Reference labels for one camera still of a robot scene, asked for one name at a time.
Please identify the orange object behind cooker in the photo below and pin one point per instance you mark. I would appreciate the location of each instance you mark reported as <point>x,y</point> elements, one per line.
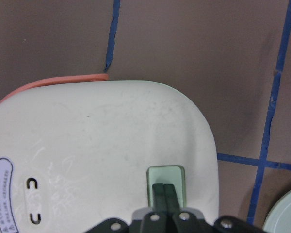
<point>57,81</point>

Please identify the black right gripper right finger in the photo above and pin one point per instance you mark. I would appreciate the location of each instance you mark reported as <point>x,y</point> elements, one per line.
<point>182,219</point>

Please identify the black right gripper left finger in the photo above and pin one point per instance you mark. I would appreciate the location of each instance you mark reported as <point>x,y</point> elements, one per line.
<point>155,221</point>

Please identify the white rice cooker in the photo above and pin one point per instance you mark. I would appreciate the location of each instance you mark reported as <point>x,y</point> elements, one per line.
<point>73,155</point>

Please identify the pale green plate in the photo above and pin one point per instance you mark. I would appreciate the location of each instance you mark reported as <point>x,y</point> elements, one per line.
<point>278,219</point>

